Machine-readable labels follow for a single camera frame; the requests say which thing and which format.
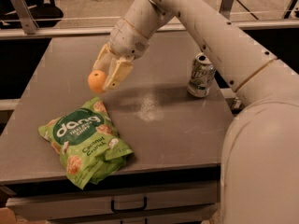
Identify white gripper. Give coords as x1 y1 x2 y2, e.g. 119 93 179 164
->
93 19 150 91

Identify orange fruit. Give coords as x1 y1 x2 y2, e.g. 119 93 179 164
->
88 70 107 93

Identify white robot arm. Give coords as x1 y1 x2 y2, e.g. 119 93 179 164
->
92 0 299 224

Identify green rice chip bag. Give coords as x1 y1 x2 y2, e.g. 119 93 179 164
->
38 97 133 189

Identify silver green soda can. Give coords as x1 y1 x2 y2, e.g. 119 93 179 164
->
187 53 216 98

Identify black office chair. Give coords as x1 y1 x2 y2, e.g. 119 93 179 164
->
0 0 64 29

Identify left metal railing bracket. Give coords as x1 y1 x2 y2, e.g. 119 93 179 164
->
10 0 38 35

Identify grey drawer with black handle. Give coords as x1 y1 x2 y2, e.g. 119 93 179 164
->
7 181 219 224

